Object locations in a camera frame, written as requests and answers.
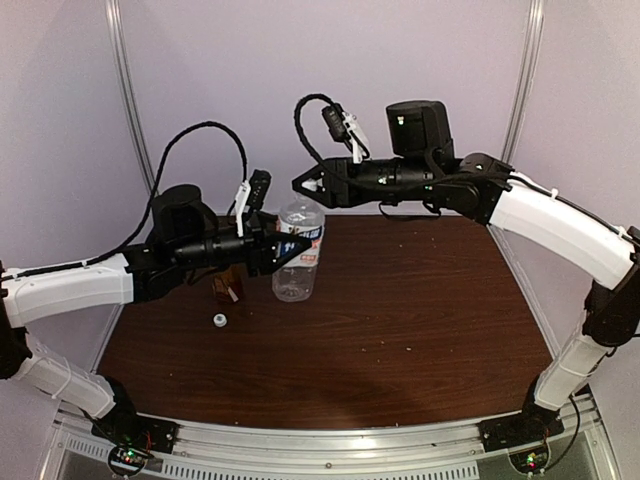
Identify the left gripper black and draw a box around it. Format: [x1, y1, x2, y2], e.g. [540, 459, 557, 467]
[173, 210, 311, 277]

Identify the white water bottle cap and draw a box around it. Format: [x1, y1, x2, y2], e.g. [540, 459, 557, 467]
[302, 180, 321, 192]

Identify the clear water bottle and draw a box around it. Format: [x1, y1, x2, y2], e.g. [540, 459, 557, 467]
[272, 194, 325, 303]

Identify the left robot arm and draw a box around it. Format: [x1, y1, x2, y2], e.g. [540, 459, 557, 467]
[1, 183, 312, 444]

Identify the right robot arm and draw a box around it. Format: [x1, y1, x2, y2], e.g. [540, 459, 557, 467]
[292, 99, 639, 442]

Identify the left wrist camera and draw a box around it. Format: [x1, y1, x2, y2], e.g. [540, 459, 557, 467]
[230, 169, 272, 238]

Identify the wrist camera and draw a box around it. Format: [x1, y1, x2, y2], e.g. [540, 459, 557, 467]
[321, 104, 371, 164]
[230, 169, 272, 238]

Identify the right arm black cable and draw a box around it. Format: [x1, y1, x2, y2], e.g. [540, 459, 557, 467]
[292, 92, 506, 194]

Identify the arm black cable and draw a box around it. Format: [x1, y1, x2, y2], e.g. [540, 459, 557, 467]
[0, 119, 251, 279]
[292, 92, 506, 194]

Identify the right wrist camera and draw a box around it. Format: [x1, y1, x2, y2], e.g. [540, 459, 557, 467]
[321, 104, 371, 164]

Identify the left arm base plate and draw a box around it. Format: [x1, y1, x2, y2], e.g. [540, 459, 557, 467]
[88, 415, 179, 478]

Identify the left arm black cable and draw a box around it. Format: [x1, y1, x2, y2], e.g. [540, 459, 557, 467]
[0, 119, 251, 279]

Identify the left aluminium corner post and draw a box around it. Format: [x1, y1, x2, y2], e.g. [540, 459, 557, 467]
[104, 0, 154, 193]

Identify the aluminium corner post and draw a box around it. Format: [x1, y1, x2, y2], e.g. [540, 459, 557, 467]
[104, 0, 154, 193]
[501, 0, 546, 164]

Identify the right aluminium corner post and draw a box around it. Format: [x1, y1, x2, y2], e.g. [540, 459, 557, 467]
[501, 0, 546, 164]

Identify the front aluminium rail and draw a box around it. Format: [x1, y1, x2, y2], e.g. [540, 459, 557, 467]
[49, 394, 616, 480]

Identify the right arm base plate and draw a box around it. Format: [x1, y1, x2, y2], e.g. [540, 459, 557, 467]
[477, 413, 564, 477]

